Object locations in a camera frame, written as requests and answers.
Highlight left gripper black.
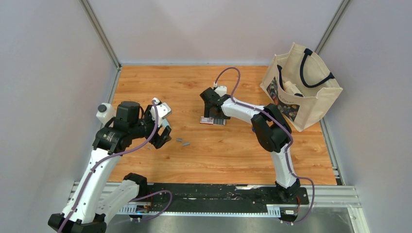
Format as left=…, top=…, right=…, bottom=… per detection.
left=129, top=105, right=172, bottom=149

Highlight red white staple box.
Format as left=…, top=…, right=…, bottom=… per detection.
left=200, top=116, right=226, bottom=125

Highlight light blue small stapler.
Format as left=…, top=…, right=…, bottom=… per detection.
left=161, top=119, right=171, bottom=128

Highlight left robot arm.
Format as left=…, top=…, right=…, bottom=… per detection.
left=48, top=98, right=172, bottom=233

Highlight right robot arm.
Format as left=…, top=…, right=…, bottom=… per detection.
left=200, top=87, right=300, bottom=203

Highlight white bottle black cap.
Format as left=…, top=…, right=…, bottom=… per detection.
left=96, top=103, right=116, bottom=125

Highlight white item inside bag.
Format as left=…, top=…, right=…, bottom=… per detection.
left=283, top=81, right=304, bottom=97

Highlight canvas tote bag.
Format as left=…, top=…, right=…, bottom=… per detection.
left=260, top=43, right=343, bottom=132

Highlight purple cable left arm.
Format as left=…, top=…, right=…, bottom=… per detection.
left=56, top=100, right=173, bottom=233

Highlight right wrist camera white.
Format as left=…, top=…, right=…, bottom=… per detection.
left=213, top=83, right=227, bottom=97

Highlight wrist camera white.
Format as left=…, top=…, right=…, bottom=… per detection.
left=213, top=83, right=227, bottom=97
left=150, top=98, right=172, bottom=128

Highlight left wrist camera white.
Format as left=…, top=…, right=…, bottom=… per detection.
left=150, top=98, right=172, bottom=128

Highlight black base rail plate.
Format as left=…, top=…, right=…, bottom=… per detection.
left=137, top=183, right=310, bottom=214

